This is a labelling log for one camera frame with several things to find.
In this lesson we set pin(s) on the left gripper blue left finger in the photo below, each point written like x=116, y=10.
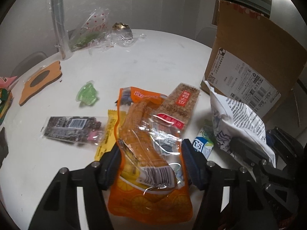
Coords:
x=109, y=166

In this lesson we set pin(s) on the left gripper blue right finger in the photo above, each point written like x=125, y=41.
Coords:
x=195, y=164

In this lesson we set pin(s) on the yellow snack packet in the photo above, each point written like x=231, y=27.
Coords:
x=109, y=139

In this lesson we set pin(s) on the green white candy stick pack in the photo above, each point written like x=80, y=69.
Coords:
x=205, y=140

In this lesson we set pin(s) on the dark seed bar clear wrapper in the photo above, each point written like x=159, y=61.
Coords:
x=75, y=129

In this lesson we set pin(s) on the orange clear snack bag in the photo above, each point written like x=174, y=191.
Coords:
x=152, y=182

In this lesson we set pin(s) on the white printed snack bag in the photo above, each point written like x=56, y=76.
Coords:
x=231, y=118

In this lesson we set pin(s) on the brown sesame bar red label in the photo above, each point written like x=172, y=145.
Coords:
x=177, y=108

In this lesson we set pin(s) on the green jelly cup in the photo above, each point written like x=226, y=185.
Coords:
x=88, y=94

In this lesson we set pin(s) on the black phone stand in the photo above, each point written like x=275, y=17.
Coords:
x=3, y=146

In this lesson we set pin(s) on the cardboard box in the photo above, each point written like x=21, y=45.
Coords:
x=253, y=60

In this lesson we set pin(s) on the crumpled clear plastic wrap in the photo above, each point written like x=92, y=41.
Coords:
x=116, y=38

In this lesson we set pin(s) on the red green snack bag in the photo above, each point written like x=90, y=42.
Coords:
x=5, y=95

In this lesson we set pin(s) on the polka dot cellophane bag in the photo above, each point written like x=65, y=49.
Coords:
x=91, y=30

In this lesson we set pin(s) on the white chair right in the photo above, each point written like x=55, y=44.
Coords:
x=206, y=34

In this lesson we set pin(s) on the gold foil wrapper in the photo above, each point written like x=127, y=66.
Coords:
x=120, y=27

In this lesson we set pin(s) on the clear cellophane roll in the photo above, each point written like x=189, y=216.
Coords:
x=61, y=34

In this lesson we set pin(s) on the stainless steel refrigerator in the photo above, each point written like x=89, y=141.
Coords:
x=284, y=13

